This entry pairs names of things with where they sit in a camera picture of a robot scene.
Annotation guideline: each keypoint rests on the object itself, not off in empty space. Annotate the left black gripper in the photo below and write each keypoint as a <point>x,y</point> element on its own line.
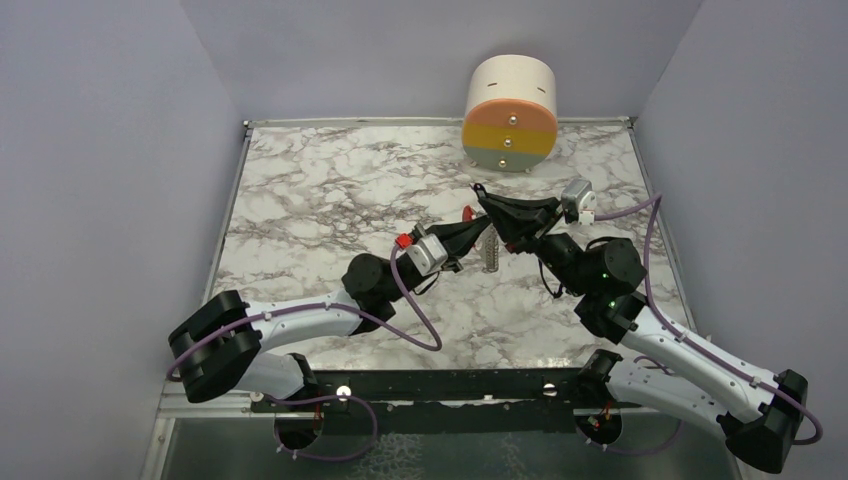
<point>459,239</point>

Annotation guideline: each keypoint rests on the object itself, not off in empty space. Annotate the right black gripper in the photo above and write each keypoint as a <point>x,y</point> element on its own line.
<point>524,223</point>

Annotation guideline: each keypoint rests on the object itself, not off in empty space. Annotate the red keychain with metal chain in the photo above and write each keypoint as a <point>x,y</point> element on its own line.
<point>487,244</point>

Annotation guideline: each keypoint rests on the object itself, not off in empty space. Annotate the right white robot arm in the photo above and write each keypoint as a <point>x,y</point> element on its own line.
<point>756,412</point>

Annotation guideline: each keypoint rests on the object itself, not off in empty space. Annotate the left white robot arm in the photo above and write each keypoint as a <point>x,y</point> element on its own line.
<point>228,343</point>

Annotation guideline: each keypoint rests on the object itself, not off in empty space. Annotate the round pastel drawer cabinet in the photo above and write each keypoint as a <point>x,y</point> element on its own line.
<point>510,122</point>

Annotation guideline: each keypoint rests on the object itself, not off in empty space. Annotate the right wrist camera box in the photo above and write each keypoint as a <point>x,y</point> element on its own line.
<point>579,202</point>

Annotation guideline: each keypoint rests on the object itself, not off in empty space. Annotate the black mounting rail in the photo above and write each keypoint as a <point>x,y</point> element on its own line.
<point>442,402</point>

